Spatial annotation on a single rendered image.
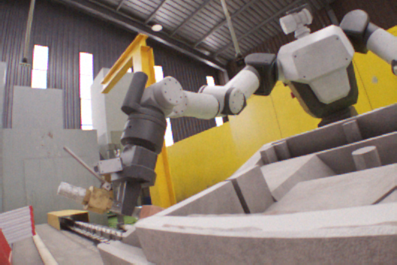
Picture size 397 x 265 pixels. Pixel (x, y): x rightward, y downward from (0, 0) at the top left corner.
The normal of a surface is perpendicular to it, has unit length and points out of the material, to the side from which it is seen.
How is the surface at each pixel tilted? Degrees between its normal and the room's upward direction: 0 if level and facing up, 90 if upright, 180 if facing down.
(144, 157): 90
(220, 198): 83
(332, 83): 104
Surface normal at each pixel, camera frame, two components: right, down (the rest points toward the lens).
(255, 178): 0.62, -0.41
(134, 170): -0.06, -0.52
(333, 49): -0.27, 0.07
